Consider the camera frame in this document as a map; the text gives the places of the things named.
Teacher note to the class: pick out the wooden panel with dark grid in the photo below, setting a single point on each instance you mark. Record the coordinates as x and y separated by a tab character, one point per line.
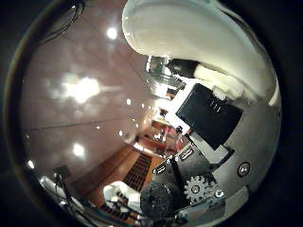
139	171

